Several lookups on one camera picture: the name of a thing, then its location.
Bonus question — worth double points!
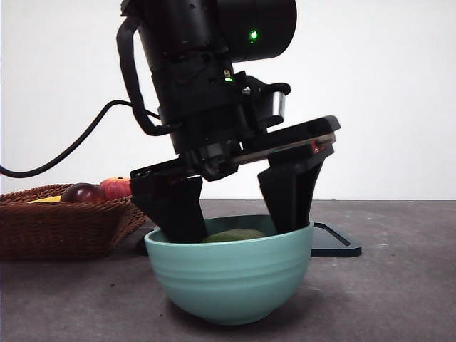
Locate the black rectangular tray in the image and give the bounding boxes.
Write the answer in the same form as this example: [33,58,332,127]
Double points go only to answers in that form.
[135,221,363,258]

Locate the teal ceramic bowl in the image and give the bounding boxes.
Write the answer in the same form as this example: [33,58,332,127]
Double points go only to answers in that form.
[144,214,315,326]

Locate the dark red plum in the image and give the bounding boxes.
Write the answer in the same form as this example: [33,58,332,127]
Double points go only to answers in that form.
[61,182,106,203]

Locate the red orange peach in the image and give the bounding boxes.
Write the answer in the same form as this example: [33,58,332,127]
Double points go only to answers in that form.
[98,177,133,199]

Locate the black left wrist loop cable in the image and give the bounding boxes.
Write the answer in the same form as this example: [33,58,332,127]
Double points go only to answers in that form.
[115,16,170,137]

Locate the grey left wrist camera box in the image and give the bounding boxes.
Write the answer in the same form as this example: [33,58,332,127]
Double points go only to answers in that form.
[269,90,288,118]

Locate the yellow fruit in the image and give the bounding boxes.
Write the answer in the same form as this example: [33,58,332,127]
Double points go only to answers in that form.
[28,195,63,204]

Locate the green avocado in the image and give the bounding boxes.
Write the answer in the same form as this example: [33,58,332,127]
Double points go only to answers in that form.
[201,228,266,244]

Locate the brown wicker basket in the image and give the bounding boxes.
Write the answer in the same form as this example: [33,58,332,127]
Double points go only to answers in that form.
[0,183,147,261]

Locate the long black left arm cable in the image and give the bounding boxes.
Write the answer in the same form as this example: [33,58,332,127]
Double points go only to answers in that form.
[0,100,161,178]

